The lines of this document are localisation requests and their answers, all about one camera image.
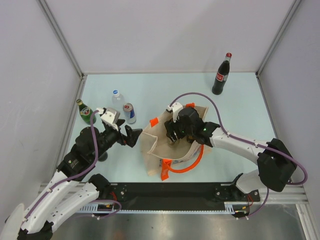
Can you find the blue white drink can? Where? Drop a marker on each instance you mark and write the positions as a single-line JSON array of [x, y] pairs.
[[129, 113]]

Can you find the left aluminium corner post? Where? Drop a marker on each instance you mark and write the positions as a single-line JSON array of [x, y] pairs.
[[45, 8]]

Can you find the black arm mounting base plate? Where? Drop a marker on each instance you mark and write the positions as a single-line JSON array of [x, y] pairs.
[[219, 191]]

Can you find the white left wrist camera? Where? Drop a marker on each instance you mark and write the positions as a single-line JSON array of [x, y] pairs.
[[109, 116]]

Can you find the black gold drink can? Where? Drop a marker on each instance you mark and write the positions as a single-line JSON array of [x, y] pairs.
[[190, 139]]

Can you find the right aluminium corner post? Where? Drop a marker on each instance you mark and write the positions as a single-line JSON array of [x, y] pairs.
[[279, 35]]

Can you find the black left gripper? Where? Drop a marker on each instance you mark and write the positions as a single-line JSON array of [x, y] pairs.
[[132, 135]]

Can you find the clear glass bottle green cap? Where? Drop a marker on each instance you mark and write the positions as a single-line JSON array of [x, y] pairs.
[[172, 143]]

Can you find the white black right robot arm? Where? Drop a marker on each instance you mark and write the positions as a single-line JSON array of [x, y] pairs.
[[275, 165]]

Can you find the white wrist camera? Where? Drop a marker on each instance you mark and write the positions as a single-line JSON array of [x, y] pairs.
[[109, 116], [174, 108]]

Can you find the clear plastic water bottle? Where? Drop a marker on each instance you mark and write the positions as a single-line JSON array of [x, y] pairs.
[[118, 100]]

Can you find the aluminium frame rail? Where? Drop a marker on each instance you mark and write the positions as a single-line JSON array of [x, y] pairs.
[[289, 195]]

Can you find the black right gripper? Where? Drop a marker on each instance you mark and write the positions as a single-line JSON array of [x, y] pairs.
[[170, 126]]

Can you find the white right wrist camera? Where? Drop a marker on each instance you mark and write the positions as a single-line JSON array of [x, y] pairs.
[[174, 108]]

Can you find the glass cola bottle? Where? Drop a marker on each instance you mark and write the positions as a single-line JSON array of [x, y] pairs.
[[222, 75]]

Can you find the aluminium corner post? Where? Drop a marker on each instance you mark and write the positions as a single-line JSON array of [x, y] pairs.
[[45, 8], [279, 35]]

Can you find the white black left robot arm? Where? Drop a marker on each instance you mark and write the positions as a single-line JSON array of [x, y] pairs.
[[50, 210]]

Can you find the beige canvas tote bag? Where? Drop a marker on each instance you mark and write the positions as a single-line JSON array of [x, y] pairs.
[[159, 157]]

